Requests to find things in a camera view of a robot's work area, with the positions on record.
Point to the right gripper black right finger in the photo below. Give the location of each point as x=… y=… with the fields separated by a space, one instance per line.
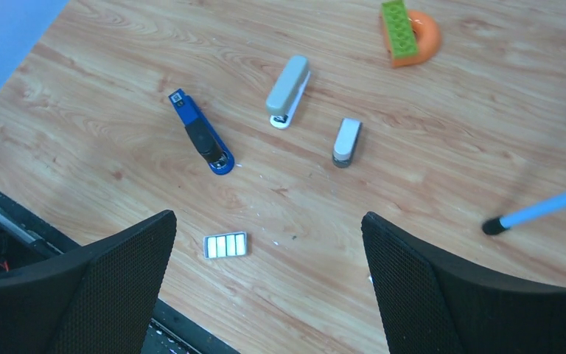
x=433 y=301

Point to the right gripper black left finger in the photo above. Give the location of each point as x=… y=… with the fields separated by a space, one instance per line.
x=97 y=298

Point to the small silver stapler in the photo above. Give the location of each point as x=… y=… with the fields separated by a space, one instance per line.
x=346 y=142

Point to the beige grey stapler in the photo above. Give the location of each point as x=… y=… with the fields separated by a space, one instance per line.
x=287 y=91

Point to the grey tripod stand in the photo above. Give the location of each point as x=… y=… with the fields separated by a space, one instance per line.
x=497 y=225

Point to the grey staple block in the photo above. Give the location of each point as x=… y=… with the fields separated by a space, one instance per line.
x=233 y=244

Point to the green orange tape dispenser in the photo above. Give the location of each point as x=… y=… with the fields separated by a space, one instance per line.
x=411 y=36

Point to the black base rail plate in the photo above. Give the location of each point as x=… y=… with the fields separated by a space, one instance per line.
x=30 y=239

